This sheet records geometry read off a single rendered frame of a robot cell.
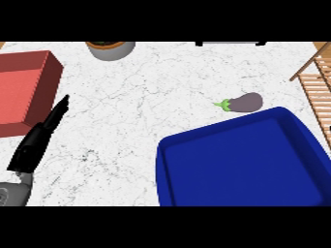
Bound wooden tiered shelf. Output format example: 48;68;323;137
288;41;331;188

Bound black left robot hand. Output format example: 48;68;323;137
5;94;70;174

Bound purple eggplant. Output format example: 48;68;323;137
213;92;263;113

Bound red square box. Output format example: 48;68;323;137
0;49;66;140

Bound blue plastic tray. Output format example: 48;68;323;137
155;106;331;207

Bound grey plant pot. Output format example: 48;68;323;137
83;41;136;62

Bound grey appliance with black feet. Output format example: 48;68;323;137
194;41;267;47

